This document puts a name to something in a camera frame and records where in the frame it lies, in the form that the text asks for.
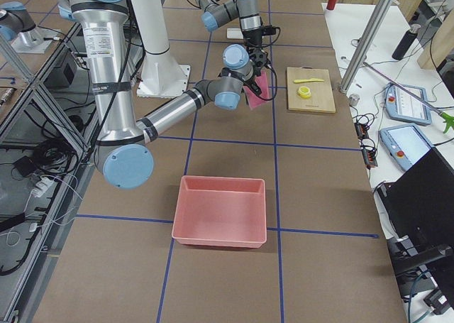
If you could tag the pink plastic bin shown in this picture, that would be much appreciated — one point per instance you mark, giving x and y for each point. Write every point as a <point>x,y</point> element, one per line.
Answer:
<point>221,211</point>

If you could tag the aluminium frame post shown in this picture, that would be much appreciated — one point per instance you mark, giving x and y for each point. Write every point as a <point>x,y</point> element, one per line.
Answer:
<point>371,29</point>

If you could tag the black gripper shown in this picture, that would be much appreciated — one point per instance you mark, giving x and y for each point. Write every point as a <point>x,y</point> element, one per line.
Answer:
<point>253,37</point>
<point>252,84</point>

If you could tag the small metal cylinder weight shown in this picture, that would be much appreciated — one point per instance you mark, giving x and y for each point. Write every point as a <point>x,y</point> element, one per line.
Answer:
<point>353,99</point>

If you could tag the teach pendant near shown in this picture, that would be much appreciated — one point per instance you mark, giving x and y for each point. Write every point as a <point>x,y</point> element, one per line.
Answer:
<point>406,143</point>

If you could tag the black monitor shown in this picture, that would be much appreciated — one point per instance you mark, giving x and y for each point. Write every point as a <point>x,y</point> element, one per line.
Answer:
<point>420,203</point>

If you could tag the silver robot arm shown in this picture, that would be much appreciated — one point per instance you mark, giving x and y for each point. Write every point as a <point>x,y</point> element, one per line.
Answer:
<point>119,149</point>
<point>217,13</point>

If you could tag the metal grabber stick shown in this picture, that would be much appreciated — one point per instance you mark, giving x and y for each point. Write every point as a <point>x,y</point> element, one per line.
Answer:
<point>448,119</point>

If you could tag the black water bottle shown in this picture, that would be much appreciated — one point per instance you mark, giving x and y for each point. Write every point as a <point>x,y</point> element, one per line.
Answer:
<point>405,43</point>

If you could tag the teach pendant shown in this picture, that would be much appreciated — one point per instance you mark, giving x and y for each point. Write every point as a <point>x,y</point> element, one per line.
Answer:
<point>406,143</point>
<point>401,106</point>

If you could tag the bamboo cutting board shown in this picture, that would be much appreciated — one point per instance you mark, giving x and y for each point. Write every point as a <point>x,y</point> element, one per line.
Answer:
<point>321,101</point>

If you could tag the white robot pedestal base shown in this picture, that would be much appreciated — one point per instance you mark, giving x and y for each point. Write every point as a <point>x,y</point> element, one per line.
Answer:
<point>161,75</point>

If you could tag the teach pendant far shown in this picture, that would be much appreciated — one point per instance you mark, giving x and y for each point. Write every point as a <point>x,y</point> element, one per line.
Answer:
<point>401,106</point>

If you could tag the yellow lemon slice toy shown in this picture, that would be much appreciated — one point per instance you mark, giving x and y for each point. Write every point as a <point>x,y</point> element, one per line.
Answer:
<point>304,92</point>

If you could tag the yellow plastic knife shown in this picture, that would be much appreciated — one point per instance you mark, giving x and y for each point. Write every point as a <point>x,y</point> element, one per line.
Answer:
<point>308,80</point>

